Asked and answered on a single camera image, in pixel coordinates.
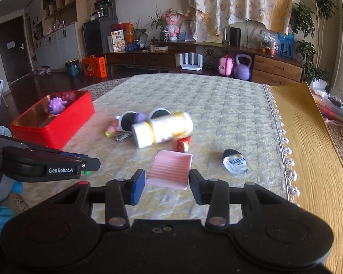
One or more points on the wooden tv console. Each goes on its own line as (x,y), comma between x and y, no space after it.
(143,59)

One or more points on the white yellow cylinder canister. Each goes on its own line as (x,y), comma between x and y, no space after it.
(165,128)

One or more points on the pair of shoes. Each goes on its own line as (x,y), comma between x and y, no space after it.
(43,70)

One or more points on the small potted plant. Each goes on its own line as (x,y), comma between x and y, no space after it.
(140,32)

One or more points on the floral cloth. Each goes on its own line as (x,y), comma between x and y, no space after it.
(231,0)

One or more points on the black speaker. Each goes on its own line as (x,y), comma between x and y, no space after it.
(235,36)

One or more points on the grey storage cabinet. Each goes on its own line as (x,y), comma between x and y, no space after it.
(58,45)

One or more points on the cream board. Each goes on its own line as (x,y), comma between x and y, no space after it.
(215,39)

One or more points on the pink toy suitcase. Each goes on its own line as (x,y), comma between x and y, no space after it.
(226,66)

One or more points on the black coffee machine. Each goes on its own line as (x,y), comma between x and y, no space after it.
(105,8)

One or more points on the potted orchid plant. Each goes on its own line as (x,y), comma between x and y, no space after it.
(163,34)

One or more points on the red tin box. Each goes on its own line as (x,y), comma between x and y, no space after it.
(60,127)

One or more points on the dark patterned cloth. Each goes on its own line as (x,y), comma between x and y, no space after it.
(108,87)

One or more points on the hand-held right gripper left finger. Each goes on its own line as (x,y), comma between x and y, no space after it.
(138,188)

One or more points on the beige quilted tablecloth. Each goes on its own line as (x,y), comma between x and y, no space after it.
(217,114)

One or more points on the small white box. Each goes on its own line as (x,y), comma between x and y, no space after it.
(161,48)

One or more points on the orange gift bag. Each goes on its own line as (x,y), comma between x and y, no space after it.
(94,67)
(128,32)

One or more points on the blue gift bag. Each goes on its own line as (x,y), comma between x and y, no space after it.
(285,45)

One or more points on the purple spiky toy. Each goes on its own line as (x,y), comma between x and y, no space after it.
(57,105)

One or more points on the teal bucket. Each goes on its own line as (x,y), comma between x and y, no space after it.
(73,68)

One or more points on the grey plastic bag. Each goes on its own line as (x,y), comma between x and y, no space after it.
(0,125)

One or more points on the wooden wall shelf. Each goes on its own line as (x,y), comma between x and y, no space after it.
(60,2)

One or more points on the purple kettlebell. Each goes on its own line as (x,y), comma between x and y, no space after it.
(242,70)

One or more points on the pink doll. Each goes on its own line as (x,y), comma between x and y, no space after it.
(172,25)

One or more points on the plastic bag of fruit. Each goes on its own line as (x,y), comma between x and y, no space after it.
(268,44)

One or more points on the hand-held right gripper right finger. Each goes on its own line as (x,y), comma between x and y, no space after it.
(196,189)

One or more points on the black fridge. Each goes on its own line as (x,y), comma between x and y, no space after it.
(98,35)

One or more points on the dark brown door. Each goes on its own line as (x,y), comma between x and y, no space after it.
(14,51)

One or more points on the stack of colourful books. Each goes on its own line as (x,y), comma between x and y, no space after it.
(334,111)

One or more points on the printed snack bag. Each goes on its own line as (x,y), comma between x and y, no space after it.
(118,42)

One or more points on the tall green houseplant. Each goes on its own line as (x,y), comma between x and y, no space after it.
(305,20)

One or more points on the pink ribbed dish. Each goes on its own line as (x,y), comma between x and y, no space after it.
(170,169)

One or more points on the white router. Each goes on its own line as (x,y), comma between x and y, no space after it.
(191,62)

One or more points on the white round sunglasses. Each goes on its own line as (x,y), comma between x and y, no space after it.
(126,122)

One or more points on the small blue toy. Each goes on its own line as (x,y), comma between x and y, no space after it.
(133,46)

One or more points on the purple block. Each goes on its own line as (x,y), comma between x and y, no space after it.
(140,117)

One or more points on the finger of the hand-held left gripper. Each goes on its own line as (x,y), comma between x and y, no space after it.
(71,155)

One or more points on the white plant pot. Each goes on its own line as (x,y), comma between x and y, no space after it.
(318,85)

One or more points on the person's left hand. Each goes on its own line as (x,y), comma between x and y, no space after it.
(2,218)

